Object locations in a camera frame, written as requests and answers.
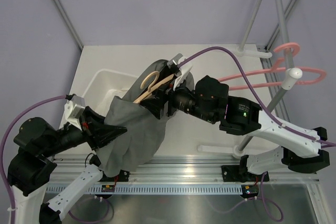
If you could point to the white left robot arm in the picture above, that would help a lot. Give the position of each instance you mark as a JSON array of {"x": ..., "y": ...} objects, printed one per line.
[{"x": 30, "y": 170}]

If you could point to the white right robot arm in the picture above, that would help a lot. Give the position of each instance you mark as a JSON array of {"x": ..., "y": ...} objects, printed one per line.
[{"x": 297, "y": 149}]

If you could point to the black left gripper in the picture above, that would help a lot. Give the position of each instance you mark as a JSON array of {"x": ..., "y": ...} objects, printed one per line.
[{"x": 96, "y": 131}]

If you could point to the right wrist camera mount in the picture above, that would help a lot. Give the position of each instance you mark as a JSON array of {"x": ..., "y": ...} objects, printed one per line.
[{"x": 180, "y": 72}]

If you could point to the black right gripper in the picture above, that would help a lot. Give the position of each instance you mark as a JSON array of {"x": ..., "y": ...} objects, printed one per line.
[{"x": 155, "y": 104}]

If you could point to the white far rack base foot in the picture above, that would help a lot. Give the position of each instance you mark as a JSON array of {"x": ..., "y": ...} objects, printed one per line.
[{"x": 242, "y": 51}]

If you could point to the beige wooden hanger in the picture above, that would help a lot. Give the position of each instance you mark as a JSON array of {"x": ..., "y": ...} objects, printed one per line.
[{"x": 152, "y": 86}]

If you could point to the white rack base foot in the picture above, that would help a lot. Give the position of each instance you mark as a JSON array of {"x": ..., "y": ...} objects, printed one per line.
[
  {"x": 242, "y": 51},
  {"x": 234, "y": 151}
]

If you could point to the white plastic basket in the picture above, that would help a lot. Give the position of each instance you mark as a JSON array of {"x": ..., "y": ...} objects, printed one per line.
[{"x": 105, "y": 85}]

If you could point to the grey pleated skirt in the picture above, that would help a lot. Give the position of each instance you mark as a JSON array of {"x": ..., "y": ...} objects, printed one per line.
[{"x": 145, "y": 132}]

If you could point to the white slotted cable duct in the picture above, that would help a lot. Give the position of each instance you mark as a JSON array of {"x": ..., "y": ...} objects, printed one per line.
[{"x": 172, "y": 189}]

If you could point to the aluminium mounting rail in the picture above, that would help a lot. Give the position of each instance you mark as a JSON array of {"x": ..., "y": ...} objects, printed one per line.
[{"x": 161, "y": 170}]

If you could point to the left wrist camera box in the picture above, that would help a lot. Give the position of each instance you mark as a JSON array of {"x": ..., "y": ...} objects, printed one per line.
[{"x": 73, "y": 110}]

